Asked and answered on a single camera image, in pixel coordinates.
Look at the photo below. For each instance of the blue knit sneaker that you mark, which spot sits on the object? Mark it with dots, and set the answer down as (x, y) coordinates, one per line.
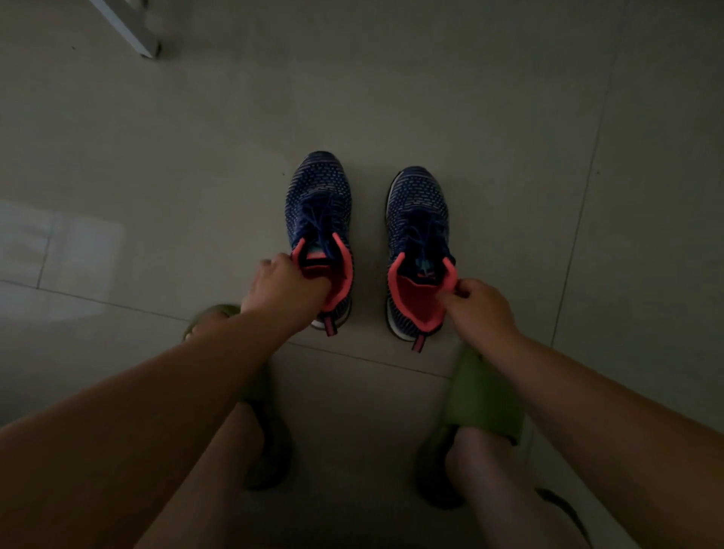
(415, 198)
(317, 186)

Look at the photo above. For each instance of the person's left leg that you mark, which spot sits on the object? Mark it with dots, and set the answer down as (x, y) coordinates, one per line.
(215, 481)

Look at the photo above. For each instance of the person's right forearm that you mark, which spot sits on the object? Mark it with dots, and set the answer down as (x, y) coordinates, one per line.
(622, 430)

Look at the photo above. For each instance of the person's leg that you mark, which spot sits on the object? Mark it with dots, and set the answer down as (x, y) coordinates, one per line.
(498, 492)
(215, 481)

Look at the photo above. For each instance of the white metal shoe rack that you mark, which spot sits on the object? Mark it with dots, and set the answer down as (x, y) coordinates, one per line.
(127, 28)

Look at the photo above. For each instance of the person's right hand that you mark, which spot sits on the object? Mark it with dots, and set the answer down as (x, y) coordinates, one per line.
(478, 317)

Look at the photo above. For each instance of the person's left hand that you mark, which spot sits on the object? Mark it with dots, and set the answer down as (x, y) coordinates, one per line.
(283, 294)

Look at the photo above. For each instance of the green foam slipper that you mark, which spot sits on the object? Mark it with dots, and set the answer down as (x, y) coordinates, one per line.
(218, 312)
(481, 396)

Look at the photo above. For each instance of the person's left forearm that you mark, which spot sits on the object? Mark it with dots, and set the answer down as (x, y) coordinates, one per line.
(130, 435)

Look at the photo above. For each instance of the person's right leg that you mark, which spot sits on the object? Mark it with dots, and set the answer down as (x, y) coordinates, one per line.
(498, 492)

